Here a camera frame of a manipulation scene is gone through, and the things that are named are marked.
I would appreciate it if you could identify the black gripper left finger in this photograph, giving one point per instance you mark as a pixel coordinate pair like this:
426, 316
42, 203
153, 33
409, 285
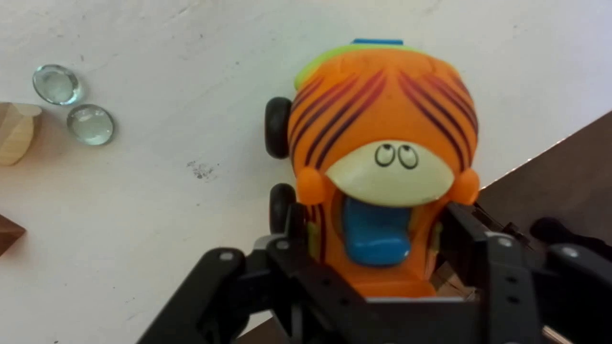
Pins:
273, 287

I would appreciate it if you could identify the dark brown wooden block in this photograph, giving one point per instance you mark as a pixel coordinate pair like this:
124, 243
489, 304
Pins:
7, 234

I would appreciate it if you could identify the orange tiger toy car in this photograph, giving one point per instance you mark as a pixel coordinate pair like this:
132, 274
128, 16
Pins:
382, 115

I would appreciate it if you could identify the clear glass bead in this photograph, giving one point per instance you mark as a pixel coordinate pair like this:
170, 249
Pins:
57, 85
90, 125

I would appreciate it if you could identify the light wooden block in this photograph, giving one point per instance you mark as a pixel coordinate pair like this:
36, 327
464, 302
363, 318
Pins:
15, 134

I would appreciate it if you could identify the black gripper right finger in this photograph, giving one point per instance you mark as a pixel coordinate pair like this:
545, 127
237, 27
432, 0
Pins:
541, 293

